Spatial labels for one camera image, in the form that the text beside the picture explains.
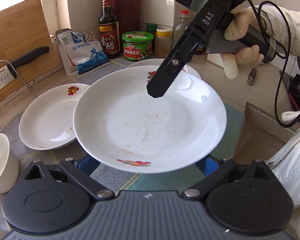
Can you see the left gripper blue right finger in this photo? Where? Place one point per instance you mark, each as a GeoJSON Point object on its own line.
{"type": "Point", "coordinates": [216, 173]}

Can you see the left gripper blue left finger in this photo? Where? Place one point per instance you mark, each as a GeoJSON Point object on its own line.
{"type": "Point", "coordinates": [78, 173]}

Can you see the white plate with fruit print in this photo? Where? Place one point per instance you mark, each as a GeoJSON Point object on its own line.
{"type": "Point", "coordinates": [119, 124]}

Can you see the plain white bowl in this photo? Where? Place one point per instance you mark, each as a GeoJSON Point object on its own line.
{"type": "Point", "coordinates": [9, 166]}

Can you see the right forearm white sleeve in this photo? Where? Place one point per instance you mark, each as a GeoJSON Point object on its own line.
{"type": "Point", "coordinates": [283, 25]}

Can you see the right hand white glove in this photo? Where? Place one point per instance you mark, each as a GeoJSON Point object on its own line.
{"type": "Point", "coordinates": [237, 29]}

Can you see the clear bottle red cap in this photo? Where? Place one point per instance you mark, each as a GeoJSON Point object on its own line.
{"type": "Point", "coordinates": [179, 27]}

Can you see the white plate far centre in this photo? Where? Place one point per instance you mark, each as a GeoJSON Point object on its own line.
{"type": "Point", "coordinates": [47, 123]}

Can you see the white plastic lidded box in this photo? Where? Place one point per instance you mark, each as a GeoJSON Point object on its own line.
{"type": "Point", "coordinates": [215, 59]}

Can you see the yellow lidded spice jar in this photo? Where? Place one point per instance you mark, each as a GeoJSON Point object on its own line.
{"type": "Point", "coordinates": [162, 43]}

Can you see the green capped small jar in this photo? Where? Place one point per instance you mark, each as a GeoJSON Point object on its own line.
{"type": "Point", "coordinates": [152, 29]}

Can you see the white jacket torso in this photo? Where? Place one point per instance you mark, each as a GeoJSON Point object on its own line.
{"type": "Point", "coordinates": [286, 167]}

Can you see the dark red knife block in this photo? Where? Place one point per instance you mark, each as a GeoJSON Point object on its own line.
{"type": "Point", "coordinates": [128, 14]}

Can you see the green lidded sauce jar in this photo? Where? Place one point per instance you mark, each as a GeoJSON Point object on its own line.
{"type": "Point", "coordinates": [137, 45]}

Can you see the dark vinegar bottle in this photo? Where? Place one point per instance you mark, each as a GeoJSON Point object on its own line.
{"type": "Point", "coordinates": [109, 30]}

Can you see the white blue salt bag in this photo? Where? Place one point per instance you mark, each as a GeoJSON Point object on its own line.
{"type": "Point", "coordinates": [77, 53]}

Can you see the bamboo cutting board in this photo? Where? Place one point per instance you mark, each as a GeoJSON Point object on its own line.
{"type": "Point", "coordinates": [22, 29]}

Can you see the steel wire board rack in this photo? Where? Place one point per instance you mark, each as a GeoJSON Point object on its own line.
{"type": "Point", "coordinates": [15, 85]}

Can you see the black handled kitchen knife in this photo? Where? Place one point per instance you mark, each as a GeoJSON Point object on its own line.
{"type": "Point", "coordinates": [17, 66]}

